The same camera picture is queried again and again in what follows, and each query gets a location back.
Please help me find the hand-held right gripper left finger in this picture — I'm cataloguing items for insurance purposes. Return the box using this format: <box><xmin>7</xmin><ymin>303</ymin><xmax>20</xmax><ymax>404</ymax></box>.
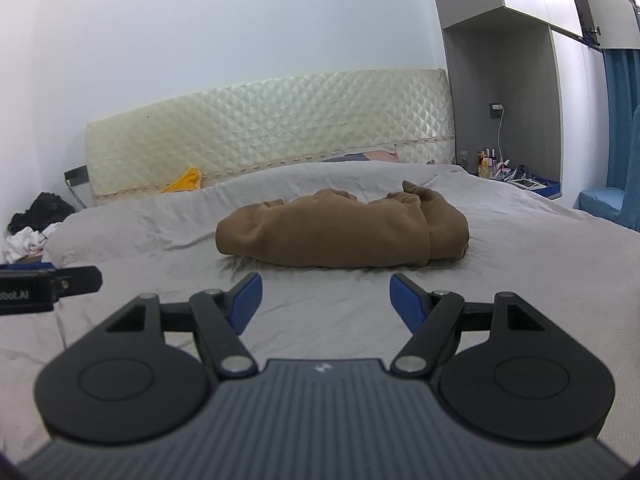
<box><xmin>105</xmin><ymin>272</ymin><xmax>264</xmax><ymax>381</ymax></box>

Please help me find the yellow cloth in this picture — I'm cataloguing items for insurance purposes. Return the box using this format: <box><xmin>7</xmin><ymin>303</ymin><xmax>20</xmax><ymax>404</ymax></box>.
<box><xmin>159</xmin><ymin>166</ymin><xmax>204</xmax><ymax>195</ymax></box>

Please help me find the black wall bracket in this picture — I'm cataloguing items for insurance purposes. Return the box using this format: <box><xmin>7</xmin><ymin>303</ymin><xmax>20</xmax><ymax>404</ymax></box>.
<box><xmin>63</xmin><ymin>164</ymin><xmax>91</xmax><ymax>187</ymax></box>

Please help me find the blue chair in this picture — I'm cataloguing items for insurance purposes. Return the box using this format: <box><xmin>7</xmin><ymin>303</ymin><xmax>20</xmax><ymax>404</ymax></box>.
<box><xmin>574</xmin><ymin>107</ymin><xmax>640</xmax><ymax>233</ymax></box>

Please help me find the blue tray with items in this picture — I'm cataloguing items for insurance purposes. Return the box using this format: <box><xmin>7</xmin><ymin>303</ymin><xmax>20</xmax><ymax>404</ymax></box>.
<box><xmin>502</xmin><ymin>172</ymin><xmax>563</xmax><ymax>203</ymax></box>

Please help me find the group of cosmetic bottles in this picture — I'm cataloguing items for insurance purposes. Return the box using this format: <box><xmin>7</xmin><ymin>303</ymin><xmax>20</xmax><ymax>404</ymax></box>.
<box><xmin>476</xmin><ymin>147</ymin><xmax>512</xmax><ymax>180</ymax></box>

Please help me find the blue curtain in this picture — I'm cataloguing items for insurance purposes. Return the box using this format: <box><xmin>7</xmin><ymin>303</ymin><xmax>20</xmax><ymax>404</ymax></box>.
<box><xmin>601</xmin><ymin>46</ymin><xmax>640</xmax><ymax>233</ymax></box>

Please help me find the black clothes pile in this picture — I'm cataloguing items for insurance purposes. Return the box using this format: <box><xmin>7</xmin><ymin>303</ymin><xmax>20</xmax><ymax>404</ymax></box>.
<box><xmin>7</xmin><ymin>191</ymin><xmax>77</xmax><ymax>237</ymax></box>

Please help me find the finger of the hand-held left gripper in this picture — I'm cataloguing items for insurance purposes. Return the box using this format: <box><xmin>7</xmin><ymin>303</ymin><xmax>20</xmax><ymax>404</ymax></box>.
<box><xmin>53</xmin><ymin>266</ymin><xmax>104</xmax><ymax>302</ymax></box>

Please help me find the white clothes pile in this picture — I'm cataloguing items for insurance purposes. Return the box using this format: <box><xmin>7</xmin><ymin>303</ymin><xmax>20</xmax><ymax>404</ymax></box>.
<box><xmin>4</xmin><ymin>224</ymin><xmax>63</xmax><ymax>262</ymax></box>

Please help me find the pink pillow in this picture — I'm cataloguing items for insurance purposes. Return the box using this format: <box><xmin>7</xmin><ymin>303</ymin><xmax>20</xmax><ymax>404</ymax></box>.
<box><xmin>319</xmin><ymin>146</ymin><xmax>402</xmax><ymax>164</ymax></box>

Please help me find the cream quilted headboard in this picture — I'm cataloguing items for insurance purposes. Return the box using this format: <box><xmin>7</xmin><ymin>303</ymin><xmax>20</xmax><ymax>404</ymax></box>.
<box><xmin>83</xmin><ymin>67</ymin><xmax>457</xmax><ymax>209</ymax></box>

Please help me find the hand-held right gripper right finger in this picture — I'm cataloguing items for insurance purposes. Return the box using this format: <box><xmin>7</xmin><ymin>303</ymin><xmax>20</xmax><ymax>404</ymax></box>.
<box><xmin>389</xmin><ymin>272</ymin><xmax>548</xmax><ymax>378</ymax></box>

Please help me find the brown sweatshirt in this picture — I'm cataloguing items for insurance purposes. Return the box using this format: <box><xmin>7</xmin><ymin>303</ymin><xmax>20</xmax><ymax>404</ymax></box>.
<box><xmin>215</xmin><ymin>180</ymin><xmax>471</xmax><ymax>269</ymax></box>

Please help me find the white charging cable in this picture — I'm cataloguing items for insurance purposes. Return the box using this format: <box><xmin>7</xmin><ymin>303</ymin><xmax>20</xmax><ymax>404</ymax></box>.
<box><xmin>496</xmin><ymin>108</ymin><xmax>508</xmax><ymax>167</ymax></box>

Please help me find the grey wall cabinet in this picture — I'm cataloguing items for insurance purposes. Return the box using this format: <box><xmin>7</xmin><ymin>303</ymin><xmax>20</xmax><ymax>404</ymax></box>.
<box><xmin>425</xmin><ymin>0</ymin><xmax>608</xmax><ymax>201</ymax></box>

